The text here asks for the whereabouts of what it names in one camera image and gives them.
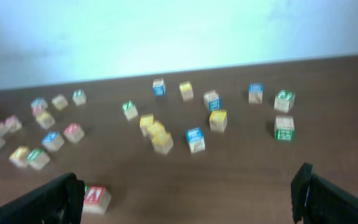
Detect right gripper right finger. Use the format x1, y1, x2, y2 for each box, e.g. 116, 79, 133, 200
290, 162, 358, 224

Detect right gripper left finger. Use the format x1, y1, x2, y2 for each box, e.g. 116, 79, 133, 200
0, 173, 85, 224

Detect green R block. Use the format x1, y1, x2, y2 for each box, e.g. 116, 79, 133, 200
85, 185, 90, 194

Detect red A block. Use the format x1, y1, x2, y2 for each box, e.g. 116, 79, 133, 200
83, 185, 111, 215

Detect green V block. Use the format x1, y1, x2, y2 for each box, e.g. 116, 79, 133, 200
26, 148, 50, 170

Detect blue P block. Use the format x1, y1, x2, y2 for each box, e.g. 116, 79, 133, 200
42, 132, 65, 151

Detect yellow O block centre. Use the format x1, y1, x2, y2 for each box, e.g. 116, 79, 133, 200
9, 146, 30, 168

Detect red Q block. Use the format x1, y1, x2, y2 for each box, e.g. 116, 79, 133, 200
63, 123, 85, 143

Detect plain green-sided block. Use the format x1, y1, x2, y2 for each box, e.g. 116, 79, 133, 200
274, 116, 295, 141

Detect yellow block upper left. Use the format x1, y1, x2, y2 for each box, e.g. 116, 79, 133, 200
36, 111, 55, 129

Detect red 9 block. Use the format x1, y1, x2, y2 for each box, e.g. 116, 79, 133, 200
5, 115, 22, 133

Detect plain yellow-edged block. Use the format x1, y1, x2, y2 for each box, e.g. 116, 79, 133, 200
52, 94, 68, 111

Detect blue 5 block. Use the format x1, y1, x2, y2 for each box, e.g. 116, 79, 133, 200
30, 98, 48, 110

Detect green J block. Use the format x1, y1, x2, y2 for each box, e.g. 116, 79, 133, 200
274, 90, 295, 113

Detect green L block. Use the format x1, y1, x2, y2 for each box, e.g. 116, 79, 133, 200
73, 90, 86, 106

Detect green Z block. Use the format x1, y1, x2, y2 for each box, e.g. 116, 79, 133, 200
122, 101, 138, 120

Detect yellow S block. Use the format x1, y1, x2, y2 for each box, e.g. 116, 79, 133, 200
139, 114, 154, 137

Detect yellow block lower cluster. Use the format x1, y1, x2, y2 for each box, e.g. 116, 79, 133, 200
152, 131, 173, 155

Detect yellow block cluster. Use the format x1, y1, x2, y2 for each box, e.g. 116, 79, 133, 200
147, 120, 165, 139
152, 131, 173, 155

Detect yellow block middle cluster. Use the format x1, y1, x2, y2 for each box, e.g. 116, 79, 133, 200
147, 120, 165, 139

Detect blue K block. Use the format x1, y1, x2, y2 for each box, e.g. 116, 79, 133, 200
249, 83, 264, 104

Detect blue E block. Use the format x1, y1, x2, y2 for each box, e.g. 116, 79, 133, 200
186, 127, 206, 153

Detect plain blue-sided block right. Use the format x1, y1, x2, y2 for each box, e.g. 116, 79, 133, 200
203, 90, 221, 111

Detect plain blue-sided block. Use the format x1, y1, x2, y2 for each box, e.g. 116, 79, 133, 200
152, 78, 166, 96
203, 90, 221, 111

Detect plain blue-sided block top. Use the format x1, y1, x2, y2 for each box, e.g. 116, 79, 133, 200
152, 78, 166, 96

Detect yellow block top right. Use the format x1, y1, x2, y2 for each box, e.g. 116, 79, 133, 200
179, 81, 194, 101

